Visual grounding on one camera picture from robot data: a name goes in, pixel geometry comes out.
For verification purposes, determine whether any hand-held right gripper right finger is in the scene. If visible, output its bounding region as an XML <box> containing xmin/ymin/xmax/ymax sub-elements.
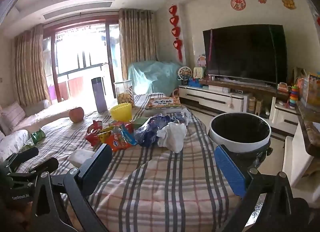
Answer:
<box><xmin>214</xmin><ymin>144</ymin><xmax>310</xmax><ymax>232</ymax></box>

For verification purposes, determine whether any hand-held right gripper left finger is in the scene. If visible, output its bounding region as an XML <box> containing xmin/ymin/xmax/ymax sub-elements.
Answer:
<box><xmin>35</xmin><ymin>143</ymin><xmax>113</xmax><ymax>232</ymax></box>

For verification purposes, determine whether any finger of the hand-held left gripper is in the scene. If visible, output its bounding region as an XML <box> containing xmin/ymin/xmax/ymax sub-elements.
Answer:
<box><xmin>15</xmin><ymin>158</ymin><xmax>59</xmax><ymax>175</ymax></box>
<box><xmin>4</xmin><ymin>147</ymin><xmax>39</xmax><ymax>170</ymax></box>

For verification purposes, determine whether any white milk carton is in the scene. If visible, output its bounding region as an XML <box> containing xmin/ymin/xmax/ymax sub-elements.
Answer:
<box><xmin>69</xmin><ymin>149</ymin><xmax>97</xmax><ymax>166</ymax></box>

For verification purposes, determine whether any white waste bin black liner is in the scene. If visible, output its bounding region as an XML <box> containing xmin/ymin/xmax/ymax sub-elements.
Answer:
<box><xmin>209</xmin><ymin>112</ymin><xmax>273</xmax><ymax>172</ymax></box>

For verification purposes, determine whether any red snack packet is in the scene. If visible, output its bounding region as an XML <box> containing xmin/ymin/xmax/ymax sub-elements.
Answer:
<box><xmin>84</xmin><ymin>120</ymin><xmax>103</xmax><ymax>147</ymax></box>

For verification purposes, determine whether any yellow snack packet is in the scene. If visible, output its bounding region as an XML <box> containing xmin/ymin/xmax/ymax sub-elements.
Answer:
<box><xmin>97</xmin><ymin>127</ymin><xmax>115</xmax><ymax>144</ymax></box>

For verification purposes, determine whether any orange snack packet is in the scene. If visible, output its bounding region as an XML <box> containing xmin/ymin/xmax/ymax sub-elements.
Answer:
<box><xmin>106</xmin><ymin>132</ymin><xmax>134</xmax><ymax>153</ymax></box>

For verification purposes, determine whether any yellow fluted cup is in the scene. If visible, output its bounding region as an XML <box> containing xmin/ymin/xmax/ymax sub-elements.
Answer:
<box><xmin>110</xmin><ymin>102</ymin><xmax>132</xmax><ymax>122</ymax></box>

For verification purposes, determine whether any white plastic bag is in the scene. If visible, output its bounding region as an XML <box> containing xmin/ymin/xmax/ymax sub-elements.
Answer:
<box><xmin>157</xmin><ymin>122</ymin><xmax>188</xmax><ymax>154</ymax></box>

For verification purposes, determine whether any dark blue plastic wrapper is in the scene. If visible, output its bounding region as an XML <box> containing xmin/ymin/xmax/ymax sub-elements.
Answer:
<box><xmin>134</xmin><ymin>113</ymin><xmax>175</xmax><ymax>147</ymax></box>

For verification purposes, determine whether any green wrapper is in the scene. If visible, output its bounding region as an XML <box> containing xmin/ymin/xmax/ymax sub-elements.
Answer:
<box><xmin>132</xmin><ymin>117</ymin><xmax>150</xmax><ymax>130</ymax></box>

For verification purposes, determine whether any blue white foil wrapper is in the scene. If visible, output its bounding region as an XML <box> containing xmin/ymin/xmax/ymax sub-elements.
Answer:
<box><xmin>172</xmin><ymin>111</ymin><xmax>193</xmax><ymax>125</ymax></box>

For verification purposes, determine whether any striped cushion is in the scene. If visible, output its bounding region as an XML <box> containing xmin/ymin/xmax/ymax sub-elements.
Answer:
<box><xmin>1</xmin><ymin>102</ymin><xmax>27</xmax><ymax>135</ymax></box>

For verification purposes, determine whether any red apple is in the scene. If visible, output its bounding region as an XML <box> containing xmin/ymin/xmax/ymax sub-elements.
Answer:
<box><xmin>69</xmin><ymin>107</ymin><xmax>85</xmax><ymax>123</ymax></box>

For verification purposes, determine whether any plaid tablecloth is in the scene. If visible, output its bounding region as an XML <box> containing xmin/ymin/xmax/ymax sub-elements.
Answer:
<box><xmin>0</xmin><ymin>92</ymin><xmax>240</xmax><ymax>232</ymax></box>

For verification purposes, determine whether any purple thermos bottle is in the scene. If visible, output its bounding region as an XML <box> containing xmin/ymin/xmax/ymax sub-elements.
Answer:
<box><xmin>91</xmin><ymin>77</ymin><xmax>108</xmax><ymax>113</ymax></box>

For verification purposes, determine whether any white TV cabinet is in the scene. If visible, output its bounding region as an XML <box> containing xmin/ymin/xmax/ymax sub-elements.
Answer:
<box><xmin>178</xmin><ymin>77</ymin><xmax>300</xmax><ymax>142</ymax></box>

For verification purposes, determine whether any clear cookie jar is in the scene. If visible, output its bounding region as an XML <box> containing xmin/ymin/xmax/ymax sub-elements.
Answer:
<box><xmin>114</xmin><ymin>80</ymin><xmax>135</xmax><ymax>107</ymax></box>

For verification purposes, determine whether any beige patterned curtain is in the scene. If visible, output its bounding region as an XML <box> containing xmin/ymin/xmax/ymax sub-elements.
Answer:
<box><xmin>14</xmin><ymin>23</ymin><xmax>52</xmax><ymax>107</ymax></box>
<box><xmin>118</xmin><ymin>8</ymin><xmax>160</xmax><ymax>80</ymax></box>

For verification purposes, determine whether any brown marble sideboard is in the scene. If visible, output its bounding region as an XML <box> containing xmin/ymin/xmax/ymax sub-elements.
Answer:
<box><xmin>282</xmin><ymin>102</ymin><xmax>320</xmax><ymax>190</ymax></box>

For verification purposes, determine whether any colourful children's book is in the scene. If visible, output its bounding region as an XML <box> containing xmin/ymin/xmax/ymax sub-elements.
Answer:
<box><xmin>144</xmin><ymin>96</ymin><xmax>183</xmax><ymax>110</ymax></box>

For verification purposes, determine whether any blue toy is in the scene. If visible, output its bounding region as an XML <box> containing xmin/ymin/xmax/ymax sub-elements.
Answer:
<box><xmin>187</xmin><ymin>77</ymin><xmax>203</xmax><ymax>88</ymax></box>

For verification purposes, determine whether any ferris wheel toy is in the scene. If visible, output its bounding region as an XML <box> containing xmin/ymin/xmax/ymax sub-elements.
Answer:
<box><xmin>177</xmin><ymin>65</ymin><xmax>192</xmax><ymax>85</ymax></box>

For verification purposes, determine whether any teal covered armchair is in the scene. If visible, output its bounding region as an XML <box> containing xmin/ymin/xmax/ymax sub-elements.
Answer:
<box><xmin>127</xmin><ymin>60</ymin><xmax>183</xmax><ymax>95</ymax></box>

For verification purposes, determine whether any colourful toy box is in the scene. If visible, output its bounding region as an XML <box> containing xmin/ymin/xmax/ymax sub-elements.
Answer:
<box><xmin>300</xmin><ymin>72</ymin><xmax>320</xmax><ymax>106</ymax></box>

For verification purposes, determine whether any black television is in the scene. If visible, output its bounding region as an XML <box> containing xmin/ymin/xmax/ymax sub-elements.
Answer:
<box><xmin>202</xmin><ymin>24</ymin><xmax>288</xmax><ymax>87</ymax></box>

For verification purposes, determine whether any rainbow ring stacker toy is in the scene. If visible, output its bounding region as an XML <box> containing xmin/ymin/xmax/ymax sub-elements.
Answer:
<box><xmin>289</xmin><ymin>85</ymin><xmax>299</xmax><ymax>108</ymax></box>

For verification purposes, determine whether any brown balcony door frame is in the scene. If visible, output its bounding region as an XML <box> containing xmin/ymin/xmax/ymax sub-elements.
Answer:
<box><xmin>42</xmin><ymin>14</ymin><xmax>120</xmax><ymax>102</ymax></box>

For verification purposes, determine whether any round red wall sticker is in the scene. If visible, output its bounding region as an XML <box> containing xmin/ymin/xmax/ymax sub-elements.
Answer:
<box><xmin>230</xmin><ymin>0</ymin><xmax>246</xmax><ymax>11</ymax></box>

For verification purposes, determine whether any figure wall sticker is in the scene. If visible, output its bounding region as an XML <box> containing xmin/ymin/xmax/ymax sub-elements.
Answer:
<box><xmin>281</xmin><ymin>0</ymin><xmax>297</xmax><ymax>10</ymax></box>

